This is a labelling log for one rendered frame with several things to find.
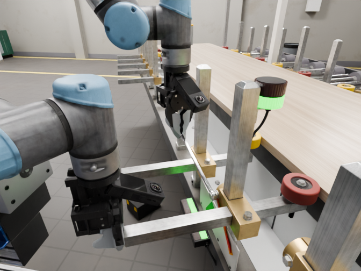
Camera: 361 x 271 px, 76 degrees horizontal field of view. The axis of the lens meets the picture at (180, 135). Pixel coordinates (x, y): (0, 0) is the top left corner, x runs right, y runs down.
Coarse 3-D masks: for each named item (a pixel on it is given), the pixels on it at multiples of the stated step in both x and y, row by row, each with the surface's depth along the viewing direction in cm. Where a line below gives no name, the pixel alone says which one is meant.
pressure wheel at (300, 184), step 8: (288, 176) 56; (296, 176) 56; (304, 176) 56; (288, 184) 53; (296, 184) 54; (304, 184) 53; (312, 184) 54; (288, 192) 53; (296, 192) 51; (304, 192) 51; (312, 192) 51; (288, 200) 53; (296, 200) 52; (304, 200) 51; (312, 200) 51; (288, 216) 59
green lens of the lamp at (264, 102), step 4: (260, 96) 43; (284, 96) 44; (260, 100) 44; (264, 100) 43; (268, 100) 43; (272, 100) 43; (276, 100) 43; (280, 100) 43; (260, 104) 44; (264, 104) 43; (268, 104) 43; (272, 104) 43; (276, 104) 43; (280, 104) 44; (264, 108) 44; (268, 108) 44; (272, 108) 43; (276, 108) 44
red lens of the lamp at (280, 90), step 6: (258, 84) 43; (264, 84) 42; (270, 84) 41; (276, 84) 41; (282, 84) 42; (264, 90) 42; (270, 90) 42; (276, 90) 42; (282, 90) 42; (270, 96) 42; (276, 96) 42
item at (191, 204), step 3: (189, 198) 78; (189, 201) 77; (192, 201) 77; (189, 204) 76; (192, 204) 76; (192, 207) 75; (195, 207) 75; (192, 210) 73; (195, 210) 73; (201, 231) 66; (204, 231) 66; (201, 234) 65; (204, 234) 65; (201, 237) 65; (204, 237) 65; (207, 237) 65
